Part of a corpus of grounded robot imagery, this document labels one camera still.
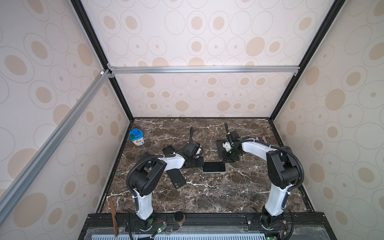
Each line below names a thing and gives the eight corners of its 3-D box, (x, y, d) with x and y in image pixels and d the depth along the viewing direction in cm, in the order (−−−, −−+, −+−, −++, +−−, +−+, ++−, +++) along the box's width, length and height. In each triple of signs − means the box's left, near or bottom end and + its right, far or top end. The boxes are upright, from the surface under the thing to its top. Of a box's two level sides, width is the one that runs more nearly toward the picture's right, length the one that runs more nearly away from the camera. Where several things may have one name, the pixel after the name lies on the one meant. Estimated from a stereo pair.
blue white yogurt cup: (132, 147, 105) (127, 137, 97) (135, 137, 110) (130, 128, 102) (144, 147, 105) (140, 137, 97) (147, 137, 110) (143, 128, 102)
